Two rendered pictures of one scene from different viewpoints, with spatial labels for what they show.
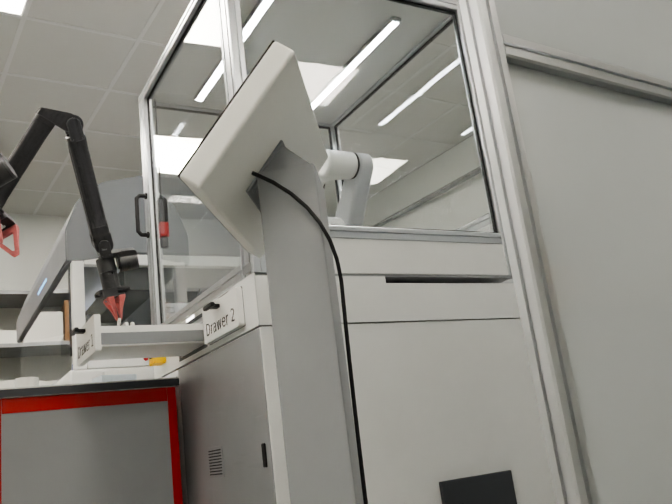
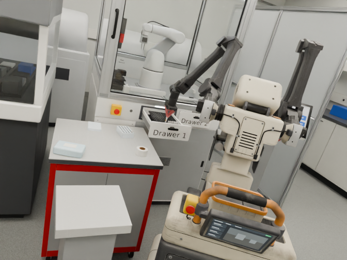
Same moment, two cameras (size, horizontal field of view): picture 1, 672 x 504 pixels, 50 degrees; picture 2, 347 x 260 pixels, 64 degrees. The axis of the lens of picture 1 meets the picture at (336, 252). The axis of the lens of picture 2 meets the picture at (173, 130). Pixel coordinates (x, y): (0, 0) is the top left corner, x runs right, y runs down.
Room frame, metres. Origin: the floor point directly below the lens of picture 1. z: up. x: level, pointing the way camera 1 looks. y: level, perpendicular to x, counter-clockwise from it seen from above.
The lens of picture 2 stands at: (1.93, 2.52, 1.50)
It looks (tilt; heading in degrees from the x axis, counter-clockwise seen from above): 19 degrees down; 278
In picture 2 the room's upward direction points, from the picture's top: 14 degrees clockwise
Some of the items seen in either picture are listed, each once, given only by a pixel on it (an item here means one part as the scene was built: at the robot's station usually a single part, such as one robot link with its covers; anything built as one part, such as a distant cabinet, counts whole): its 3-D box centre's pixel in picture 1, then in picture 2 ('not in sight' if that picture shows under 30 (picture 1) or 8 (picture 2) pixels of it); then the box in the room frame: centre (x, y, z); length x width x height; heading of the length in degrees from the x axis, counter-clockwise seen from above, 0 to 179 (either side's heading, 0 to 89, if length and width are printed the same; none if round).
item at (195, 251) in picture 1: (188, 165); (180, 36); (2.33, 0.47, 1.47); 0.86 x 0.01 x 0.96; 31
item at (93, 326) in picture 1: (88, 341); (170, 131); (2.19, 0.79, 0.87); 0.29 x 0.02 x 0.11; 31
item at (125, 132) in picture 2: (114, 381); (125, 131); (2.49, 0.81, 0.78); 0.12 x 0.08 x 0.04; 132
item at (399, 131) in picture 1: (370, 103); not in sight; (2.14, -0.17, 1.52); 0.87 x 0.01 x 0.86; 121
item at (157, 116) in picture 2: not in sight; (162, 121); (2.29, 0.62, 0.87); 0.22 x 0.18 x 0.06; 121
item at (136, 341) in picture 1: (156, 341); (161, 121); (2.30, 0.61, 0.86); 0.40 x 0.26 x 0.06; 121
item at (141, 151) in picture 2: (26, 384); (141, 151); (2.29, 1.03, 0.78); 0.07 x 0.07 x 0.04
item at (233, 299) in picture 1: (222, 317); (194, 119); (2.08, 0.35, 0.87); 0.29 x 0.02 x 0.11; 31
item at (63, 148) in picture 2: not in sight; (69, 148); (2.62, 1.28, 0.78); 0.15 x 0.10 x 0.04; 17
